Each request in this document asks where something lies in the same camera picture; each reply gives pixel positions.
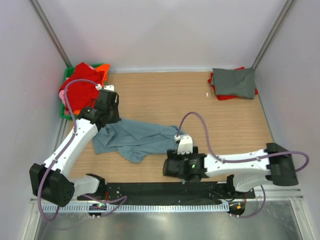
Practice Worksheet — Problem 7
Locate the green plastic bin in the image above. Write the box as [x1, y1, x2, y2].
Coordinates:
[59, 62, 110, 121]

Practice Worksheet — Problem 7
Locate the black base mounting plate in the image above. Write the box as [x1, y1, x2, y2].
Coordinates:
[89, 181, 256, 200]

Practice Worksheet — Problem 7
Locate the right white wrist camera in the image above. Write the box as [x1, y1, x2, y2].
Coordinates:
[174, 134, 193, 155]

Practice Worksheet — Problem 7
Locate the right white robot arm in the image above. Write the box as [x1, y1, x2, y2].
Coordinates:
[162, 143, 299, 198]

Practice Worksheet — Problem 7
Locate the pink t shirt in bin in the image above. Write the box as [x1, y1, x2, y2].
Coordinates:
[58, 90, 66, 106]

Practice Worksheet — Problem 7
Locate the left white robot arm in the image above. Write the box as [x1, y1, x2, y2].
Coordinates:
[29, 85, 121, 208]

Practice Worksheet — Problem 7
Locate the blue-grey t shirt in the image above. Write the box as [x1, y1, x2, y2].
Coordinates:
[92, 118, 178, 164]

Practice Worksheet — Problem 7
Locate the white slotted cable duct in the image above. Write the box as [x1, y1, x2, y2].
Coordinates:
[42, 202, 230, 214]

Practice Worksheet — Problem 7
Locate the red t shirt in bin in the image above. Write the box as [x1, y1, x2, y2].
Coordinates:
[59, 62, 105, 113]

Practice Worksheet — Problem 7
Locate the folded red t shirt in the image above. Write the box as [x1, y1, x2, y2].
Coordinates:
[207, 66, 259, 102]

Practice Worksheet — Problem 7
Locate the folded grey t shirt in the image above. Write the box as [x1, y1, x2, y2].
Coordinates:
[209, 67, 256, 100]

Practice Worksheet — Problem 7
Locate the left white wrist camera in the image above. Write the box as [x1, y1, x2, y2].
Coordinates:
[103, 85, 115, 92]

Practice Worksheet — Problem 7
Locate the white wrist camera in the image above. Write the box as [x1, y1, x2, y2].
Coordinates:
[103, 85, 115, 92]
[174, 134, 193, 155]

